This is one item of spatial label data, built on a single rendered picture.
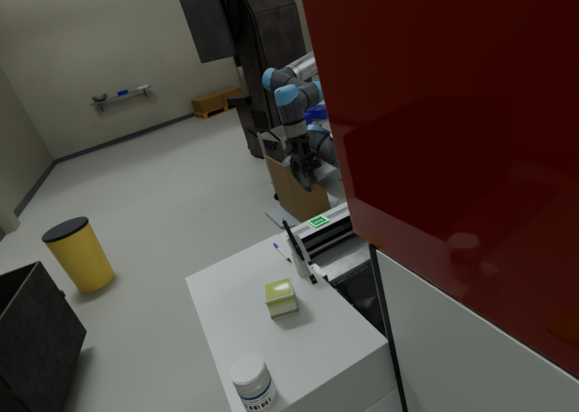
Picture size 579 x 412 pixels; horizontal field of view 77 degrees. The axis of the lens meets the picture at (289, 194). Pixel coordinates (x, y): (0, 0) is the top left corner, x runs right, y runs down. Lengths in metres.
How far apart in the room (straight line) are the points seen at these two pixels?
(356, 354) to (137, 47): 10.93
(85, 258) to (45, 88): 8.29
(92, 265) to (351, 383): 3.04
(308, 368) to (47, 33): 11.07
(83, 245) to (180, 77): 8.46
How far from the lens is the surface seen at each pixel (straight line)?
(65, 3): 11.54
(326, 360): 0.86
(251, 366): 0.77
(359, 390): 0.90
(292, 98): 1.13
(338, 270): 1.22
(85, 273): 3.67
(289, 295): 0.93
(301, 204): 1.62
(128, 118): 11.42
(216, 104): 10.49
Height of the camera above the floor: 1.61
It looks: 24 degrees down
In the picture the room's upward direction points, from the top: 16 degrees counter-clockwise
